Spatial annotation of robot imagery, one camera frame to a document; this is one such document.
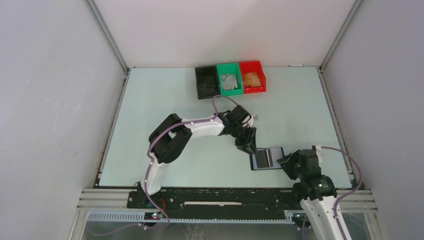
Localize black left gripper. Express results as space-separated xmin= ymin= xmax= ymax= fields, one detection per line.
xmin=230 ymin=123 xmax=258 ymax=156

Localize black leather card holder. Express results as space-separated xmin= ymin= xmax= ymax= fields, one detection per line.
xmin=249 ymin=147 xmax=284 ymax=171

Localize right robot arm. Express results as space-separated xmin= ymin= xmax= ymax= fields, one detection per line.
xmin=276 ymin=145 xmax=358 ymax=240

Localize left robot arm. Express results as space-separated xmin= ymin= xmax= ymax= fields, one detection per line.
xmin=138 ymin=111 xmax=257 ymax=208

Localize orange cards in red bin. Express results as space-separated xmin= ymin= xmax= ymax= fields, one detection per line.
xmin=243 ymin=72 xmax=261 ymax=88

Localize red storage bin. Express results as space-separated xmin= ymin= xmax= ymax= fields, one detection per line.
xmin=238 ymin=60 xmax=267 ymax=94

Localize green storage bin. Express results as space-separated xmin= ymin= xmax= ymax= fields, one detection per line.
xmin=216 ymin=62 xmax=244 ymax=96

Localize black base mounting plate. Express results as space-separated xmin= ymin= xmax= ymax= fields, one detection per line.
xmin=126 ymin=187 xmax=303 ymax=221

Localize black storage bin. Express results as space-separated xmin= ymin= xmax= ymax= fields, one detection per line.
xmin=194 ymin=65 xmax=221 ymax=100

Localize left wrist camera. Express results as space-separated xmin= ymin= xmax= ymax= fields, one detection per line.
xmin=227 ymin=105 xmax=258 ymax=127

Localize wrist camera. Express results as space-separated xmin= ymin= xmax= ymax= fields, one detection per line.
xmin=312 ymin=144 xmax=324 ymax=163
xmin=227 ymin=105 xmax=258 ymax=127

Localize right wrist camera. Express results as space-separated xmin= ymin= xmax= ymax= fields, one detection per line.
xmin=312 ymin=144 xmax=324 ymax=163

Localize aluminium frame rail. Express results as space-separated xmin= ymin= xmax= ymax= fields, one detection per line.
xmin=76 ymin=188 xmax=379 ymax=225

